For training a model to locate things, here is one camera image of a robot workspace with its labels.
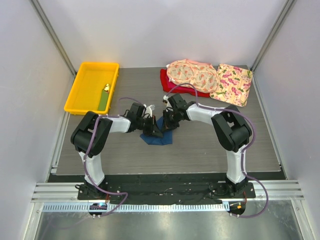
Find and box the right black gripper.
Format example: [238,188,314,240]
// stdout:
[162,109,181,133]

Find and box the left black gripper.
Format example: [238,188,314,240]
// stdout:
[136,115,163,138]

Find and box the blue paper napkin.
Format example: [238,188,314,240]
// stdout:
[140,117,173,146]

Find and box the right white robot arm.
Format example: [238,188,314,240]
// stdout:
[161,93,252,198]

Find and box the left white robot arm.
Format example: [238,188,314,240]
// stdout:
[70,102,164,200]

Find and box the red folded cloth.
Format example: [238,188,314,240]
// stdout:
[159,68,211,99]

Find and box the floral round mesh cover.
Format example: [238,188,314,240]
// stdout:
[166,59,219,94]

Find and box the green gold-tipped utensil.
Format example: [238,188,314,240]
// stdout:
[97,84,110,111]

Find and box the floral yellow placemat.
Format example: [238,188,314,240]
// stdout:
[210,64,253,107]

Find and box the yellow plastic bin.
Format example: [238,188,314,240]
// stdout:
[64,62,120,115]

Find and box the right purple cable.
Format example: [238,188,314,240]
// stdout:
[164,83,270,220]

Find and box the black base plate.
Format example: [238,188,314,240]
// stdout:
[47,173,287,201]

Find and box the white slotted cable duct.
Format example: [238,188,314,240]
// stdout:
[42,202,230,213]

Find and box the left aluminium corner post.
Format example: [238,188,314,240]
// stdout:
[29,0,77,77]

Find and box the aluminium corner post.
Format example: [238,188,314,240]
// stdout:
[249,0,298,72]
[29,0,77,77]

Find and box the right aluminium corner post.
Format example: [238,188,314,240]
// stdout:
[249,0,298,72]

